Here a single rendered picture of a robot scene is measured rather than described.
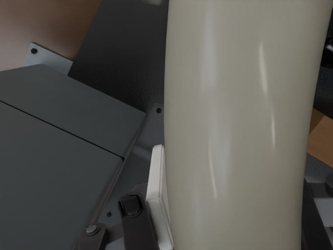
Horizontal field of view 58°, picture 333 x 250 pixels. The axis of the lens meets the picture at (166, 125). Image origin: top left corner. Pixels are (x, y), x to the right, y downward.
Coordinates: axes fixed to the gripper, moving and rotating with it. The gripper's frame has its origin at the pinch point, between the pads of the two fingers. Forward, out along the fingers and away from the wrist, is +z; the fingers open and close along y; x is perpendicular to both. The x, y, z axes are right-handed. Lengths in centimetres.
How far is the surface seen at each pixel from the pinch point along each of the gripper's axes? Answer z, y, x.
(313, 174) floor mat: 79, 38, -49
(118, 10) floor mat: 84, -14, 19
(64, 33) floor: 87, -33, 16
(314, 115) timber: 72, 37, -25
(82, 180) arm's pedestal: 30.3, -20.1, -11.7
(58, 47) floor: 87, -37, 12
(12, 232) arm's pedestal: 14.4, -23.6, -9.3
